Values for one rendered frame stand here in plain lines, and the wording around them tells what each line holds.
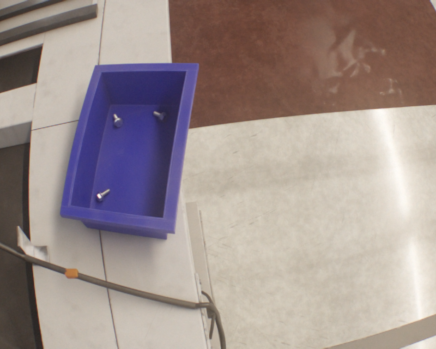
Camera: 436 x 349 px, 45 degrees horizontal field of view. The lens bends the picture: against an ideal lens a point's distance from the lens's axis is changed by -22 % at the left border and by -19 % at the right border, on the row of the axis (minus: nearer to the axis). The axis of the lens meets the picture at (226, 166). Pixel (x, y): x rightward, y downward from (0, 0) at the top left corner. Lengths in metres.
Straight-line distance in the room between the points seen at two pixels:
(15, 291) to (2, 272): 0.04
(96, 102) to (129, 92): 0.06
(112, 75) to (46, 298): 0.34
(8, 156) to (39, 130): 0.11
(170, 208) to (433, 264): 1.16
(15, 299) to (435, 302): 1.25
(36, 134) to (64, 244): 0.19
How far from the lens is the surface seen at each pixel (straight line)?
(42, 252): 0.82
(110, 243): 0.81
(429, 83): 2.10
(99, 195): 0.82
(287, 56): 2.02
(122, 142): 0.87
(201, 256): 1.23
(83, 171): 0.80
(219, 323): 0.84
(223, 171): 1.78
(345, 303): 1.66
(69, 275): 0.76
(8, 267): 0.92
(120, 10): 1.05
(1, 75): 1.13
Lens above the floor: 1.57
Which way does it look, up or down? 61 degrees down
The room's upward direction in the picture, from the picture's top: 2 degrees counter-clockwise
